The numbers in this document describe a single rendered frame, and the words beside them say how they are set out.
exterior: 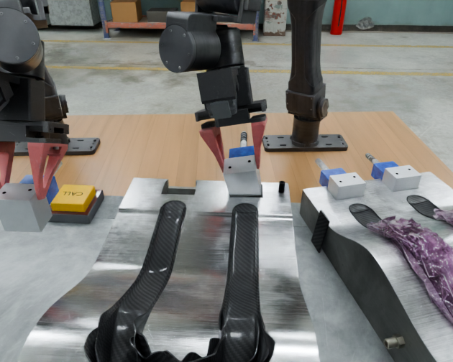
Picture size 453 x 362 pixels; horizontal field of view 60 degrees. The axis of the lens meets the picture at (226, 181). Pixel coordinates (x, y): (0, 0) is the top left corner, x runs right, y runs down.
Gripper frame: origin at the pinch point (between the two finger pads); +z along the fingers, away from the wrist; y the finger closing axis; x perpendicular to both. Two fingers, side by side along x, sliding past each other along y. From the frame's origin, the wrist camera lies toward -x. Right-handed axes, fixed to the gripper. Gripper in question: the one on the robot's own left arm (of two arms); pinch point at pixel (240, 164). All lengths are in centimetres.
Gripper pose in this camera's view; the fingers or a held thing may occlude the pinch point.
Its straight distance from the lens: 60.1
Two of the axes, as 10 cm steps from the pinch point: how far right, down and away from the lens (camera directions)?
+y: 9.8, -1.2, -1.7
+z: 1.6, 9.6, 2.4
